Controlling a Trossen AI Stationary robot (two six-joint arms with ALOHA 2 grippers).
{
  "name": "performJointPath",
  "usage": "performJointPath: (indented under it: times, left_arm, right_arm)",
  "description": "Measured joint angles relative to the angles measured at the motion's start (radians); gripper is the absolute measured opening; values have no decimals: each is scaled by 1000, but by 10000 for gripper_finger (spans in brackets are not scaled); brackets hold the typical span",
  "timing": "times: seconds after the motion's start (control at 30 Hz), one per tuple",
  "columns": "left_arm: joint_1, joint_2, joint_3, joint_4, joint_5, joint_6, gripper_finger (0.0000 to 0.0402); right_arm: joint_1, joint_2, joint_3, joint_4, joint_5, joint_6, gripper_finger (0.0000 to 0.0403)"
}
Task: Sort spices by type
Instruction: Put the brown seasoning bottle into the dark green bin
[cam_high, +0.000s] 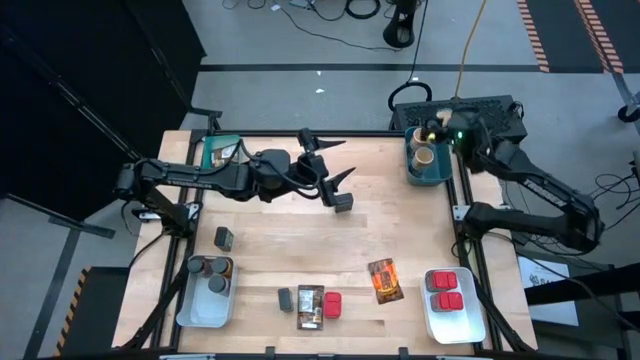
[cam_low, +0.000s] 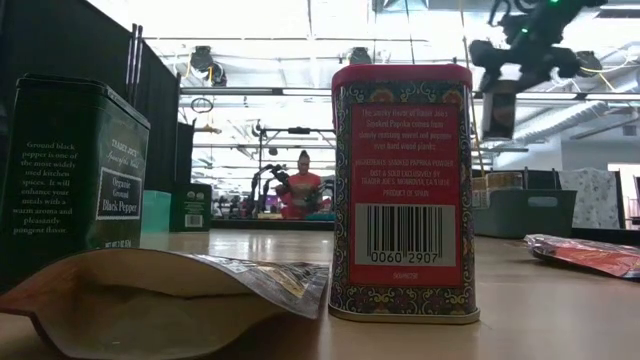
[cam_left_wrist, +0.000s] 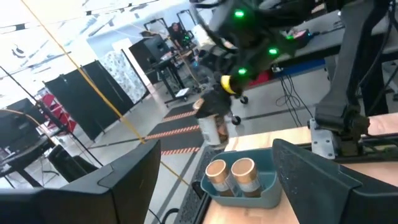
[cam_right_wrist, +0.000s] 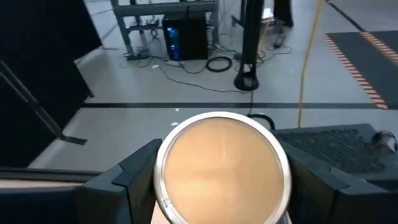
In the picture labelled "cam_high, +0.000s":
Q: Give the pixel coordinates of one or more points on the dark green pepper tin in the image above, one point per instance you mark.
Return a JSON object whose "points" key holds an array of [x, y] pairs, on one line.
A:
{"points": [[285, 299], [344, 203], [224, 239]]}

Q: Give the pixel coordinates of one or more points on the black curtain partition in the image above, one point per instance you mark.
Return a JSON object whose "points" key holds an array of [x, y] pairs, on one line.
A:
{"points": [[75, 100]]}

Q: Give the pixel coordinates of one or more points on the black perforated computer case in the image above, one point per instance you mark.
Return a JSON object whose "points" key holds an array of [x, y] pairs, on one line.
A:
{"points": [[500, 115]]}

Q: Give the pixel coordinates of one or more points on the white plastic bin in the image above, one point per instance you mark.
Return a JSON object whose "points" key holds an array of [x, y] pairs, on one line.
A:
{"points": [[455, 325], [207, 310]]}

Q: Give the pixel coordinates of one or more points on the white printed sheet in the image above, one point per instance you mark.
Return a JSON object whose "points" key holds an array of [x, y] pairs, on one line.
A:
{"points": [[545, 280]]}

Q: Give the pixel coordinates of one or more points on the teal plastic bin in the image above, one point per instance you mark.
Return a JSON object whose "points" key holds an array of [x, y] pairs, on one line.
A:
{"points": [[220, 141]]}

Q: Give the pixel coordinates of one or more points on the black mat striped edge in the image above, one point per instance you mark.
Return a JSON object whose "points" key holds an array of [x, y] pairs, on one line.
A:
{"points": [[615, 30], [555, 30]]}

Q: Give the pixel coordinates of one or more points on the black caster wheel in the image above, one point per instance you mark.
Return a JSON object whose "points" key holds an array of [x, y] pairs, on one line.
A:
{"points": [[629, 111]]}

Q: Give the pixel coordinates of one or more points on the purple-label spice jar black cap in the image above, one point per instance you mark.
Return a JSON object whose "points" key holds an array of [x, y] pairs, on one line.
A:
{"points": [[217, 284]]}

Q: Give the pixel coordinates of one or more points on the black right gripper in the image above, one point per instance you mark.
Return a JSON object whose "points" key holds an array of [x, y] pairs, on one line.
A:
{"points": [[462, 127]]}

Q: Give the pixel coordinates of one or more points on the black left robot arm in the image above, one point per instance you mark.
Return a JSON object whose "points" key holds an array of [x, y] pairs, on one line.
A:
{"points": [[200, 177]]}

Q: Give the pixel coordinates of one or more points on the blue-grey plastic bin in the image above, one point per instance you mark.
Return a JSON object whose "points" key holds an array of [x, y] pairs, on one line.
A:
{"points": [[440, 172]]}

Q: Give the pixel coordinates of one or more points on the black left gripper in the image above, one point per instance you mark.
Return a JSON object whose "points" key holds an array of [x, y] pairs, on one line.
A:
{"points": [[312, 167]]}

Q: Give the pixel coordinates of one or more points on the orange spice pouch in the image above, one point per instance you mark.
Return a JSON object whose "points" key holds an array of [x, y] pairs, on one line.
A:
{"points": [[385, 281]]}

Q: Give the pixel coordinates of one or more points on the black mat yellow-black edge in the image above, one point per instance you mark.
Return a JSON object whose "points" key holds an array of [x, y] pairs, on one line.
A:
{"points": [[90, 315]]}

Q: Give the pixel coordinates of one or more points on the black stand base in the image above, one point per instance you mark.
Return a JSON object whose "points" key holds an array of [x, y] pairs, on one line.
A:
{"points": [[400, 25]]}

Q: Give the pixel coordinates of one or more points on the red smoked paprika tin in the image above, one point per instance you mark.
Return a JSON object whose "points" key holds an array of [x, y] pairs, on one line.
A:
{"points": [[332, 305], [448, 301], [444, 280]]}

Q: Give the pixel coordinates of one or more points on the black aluminium table frame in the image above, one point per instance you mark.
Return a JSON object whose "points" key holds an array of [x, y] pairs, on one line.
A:
{"points": [[375, 133]]}

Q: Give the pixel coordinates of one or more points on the brown spice pouch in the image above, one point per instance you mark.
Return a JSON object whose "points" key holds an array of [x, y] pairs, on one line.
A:
{"points": [[310, 307], [225, 154]]}

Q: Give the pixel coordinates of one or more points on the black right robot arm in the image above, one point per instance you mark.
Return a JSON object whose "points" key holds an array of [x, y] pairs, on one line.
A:
{"points": [[545, 192]]}

